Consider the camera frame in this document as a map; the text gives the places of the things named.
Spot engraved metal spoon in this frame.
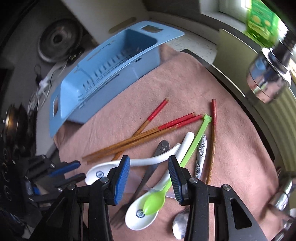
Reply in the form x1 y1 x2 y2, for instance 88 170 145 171
172 134 207 240

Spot blue plastic drain basket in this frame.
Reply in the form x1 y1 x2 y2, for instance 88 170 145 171
49 21 184 137

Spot white ceramic soup spoon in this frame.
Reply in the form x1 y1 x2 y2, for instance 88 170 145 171
125 132 195 231

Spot white cutting board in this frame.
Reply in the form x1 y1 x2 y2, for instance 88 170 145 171
63 1 149 44

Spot red wooden chopstick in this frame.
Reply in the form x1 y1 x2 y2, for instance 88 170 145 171
82 112 196 160
83 113 205 163
111 98 170 161

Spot green dish soap bottle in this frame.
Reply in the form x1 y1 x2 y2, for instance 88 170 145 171
246 0 279 48

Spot green plastic spoon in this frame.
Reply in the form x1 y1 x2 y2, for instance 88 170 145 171
144 115 212 215

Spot chrome kitchen faucet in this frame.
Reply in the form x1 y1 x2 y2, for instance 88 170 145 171
246 29 295 103

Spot steel fork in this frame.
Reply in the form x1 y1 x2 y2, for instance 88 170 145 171
110 140 170 229

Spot clear plastic spoon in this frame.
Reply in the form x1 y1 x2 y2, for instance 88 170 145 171
147 188 175 199

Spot white charging cable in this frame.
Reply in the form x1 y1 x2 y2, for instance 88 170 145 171
28 58 70 112

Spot dark curved red chopstick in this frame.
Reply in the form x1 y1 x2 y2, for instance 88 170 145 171
206 99 217 185

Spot pink towel mat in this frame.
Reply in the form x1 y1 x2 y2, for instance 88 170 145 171
53 45 282 241

